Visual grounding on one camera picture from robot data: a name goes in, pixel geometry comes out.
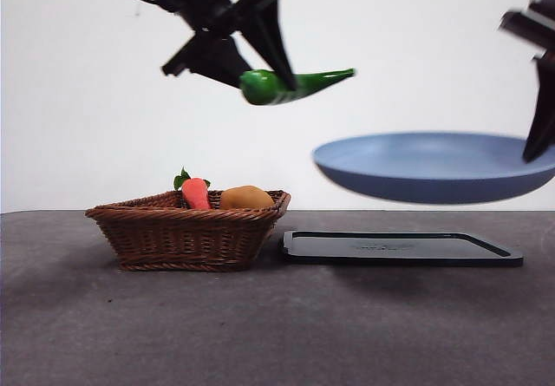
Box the green toy pepper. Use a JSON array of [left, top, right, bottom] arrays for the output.
[[238, 68, 356, 108]]

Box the blue round plate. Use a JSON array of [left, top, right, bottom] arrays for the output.
[[310, 131, 554, 206]]

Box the orange toy carrot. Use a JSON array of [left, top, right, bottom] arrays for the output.
[[173, 167, 212, 211]]

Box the yellow-brown toy potato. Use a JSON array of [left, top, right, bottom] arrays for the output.
[[219, 185, 276, 211]]

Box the brown wicker basket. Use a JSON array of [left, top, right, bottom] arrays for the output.
[[84, 189, 292, 272]]

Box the black rectangular tray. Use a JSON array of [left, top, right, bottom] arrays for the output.
[[281, 230, 525, 269]]

